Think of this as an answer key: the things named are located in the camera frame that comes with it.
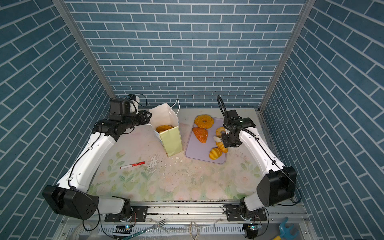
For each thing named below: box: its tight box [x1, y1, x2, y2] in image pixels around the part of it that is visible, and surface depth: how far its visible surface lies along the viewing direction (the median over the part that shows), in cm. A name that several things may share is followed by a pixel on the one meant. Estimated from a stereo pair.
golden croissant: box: [215, 141, 228, 153], surface depth 96 cm
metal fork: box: [145, 219, 167, 233], surface depth 72 cm
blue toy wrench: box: [279, 216, 300, 240], surface depth 70 cm
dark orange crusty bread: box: [192, 127, 208, 144], surface depth 104 cm
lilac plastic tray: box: [185, 116, 228, 165], surface depth 101 cm
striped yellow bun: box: [209, 147, 223, 160], surface depth 94 cm
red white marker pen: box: [120, 161, 146, 170], surface depth 91 cm
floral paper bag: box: [149, 99, 184, 157], surface depth 87 cm
